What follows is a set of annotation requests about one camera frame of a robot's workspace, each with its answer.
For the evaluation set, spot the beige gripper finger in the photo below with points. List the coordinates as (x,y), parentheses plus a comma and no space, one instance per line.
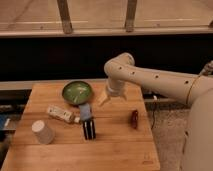
(104,97)
(124,96)

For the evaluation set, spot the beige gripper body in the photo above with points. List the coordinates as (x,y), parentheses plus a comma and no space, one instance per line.
(115,87)

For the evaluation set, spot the white ceramic cup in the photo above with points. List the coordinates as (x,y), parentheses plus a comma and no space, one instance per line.
(43,132)

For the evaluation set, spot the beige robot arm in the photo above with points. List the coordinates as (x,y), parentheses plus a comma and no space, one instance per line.
(195,91)

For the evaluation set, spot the dark red small object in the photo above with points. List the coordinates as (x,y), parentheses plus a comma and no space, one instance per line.
(134,119)

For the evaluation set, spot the green bowl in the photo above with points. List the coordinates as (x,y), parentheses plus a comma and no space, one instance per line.
(77,92)

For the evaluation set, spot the white tube with label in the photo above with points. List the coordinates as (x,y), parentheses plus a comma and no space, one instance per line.
(64,115)

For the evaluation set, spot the right wooden post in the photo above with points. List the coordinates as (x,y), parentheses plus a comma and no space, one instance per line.
(130,15)

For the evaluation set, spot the wooden post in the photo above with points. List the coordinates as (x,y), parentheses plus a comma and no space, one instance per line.
(65,16)
(130,15)

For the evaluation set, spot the left wooden post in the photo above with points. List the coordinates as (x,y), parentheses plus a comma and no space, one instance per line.
(65,16)

